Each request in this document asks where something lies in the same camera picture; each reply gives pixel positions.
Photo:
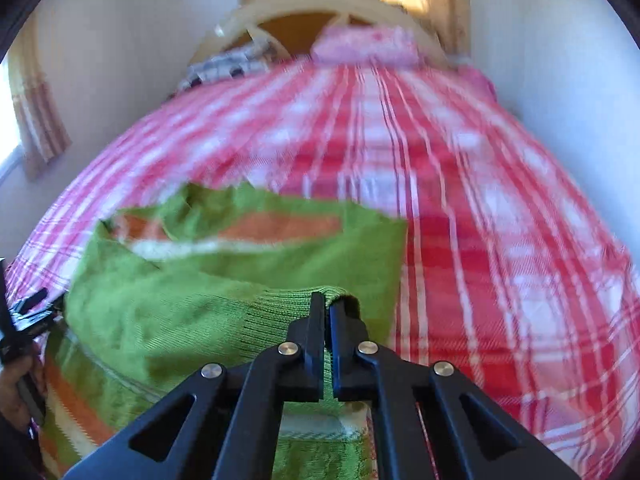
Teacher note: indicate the person's left hand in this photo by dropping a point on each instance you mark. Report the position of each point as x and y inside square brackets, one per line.
[12, 397]

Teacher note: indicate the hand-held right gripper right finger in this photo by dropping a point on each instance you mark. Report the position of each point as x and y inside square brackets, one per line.
[339, 345]

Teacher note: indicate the grey white printed pillow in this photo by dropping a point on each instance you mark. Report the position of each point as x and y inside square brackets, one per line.
[225, 67]

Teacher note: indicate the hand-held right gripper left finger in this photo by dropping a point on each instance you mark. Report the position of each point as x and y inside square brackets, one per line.
[316, 330]

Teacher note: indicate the red plaid bed sheet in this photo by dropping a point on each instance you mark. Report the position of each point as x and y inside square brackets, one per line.
[475, 210]

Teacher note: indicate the green striped knit sweater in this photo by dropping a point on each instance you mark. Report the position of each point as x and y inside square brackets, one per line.
[175, 300]

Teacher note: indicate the pink pillow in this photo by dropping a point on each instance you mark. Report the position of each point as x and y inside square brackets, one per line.
[365, 45]

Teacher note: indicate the pink cloth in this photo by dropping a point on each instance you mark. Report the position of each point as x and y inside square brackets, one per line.
[477, 82]

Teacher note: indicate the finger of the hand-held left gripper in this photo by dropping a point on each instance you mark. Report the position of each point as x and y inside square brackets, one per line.
[35, 317]

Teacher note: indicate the cream wooden headboard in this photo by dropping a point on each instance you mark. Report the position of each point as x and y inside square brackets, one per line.
[295, 25]

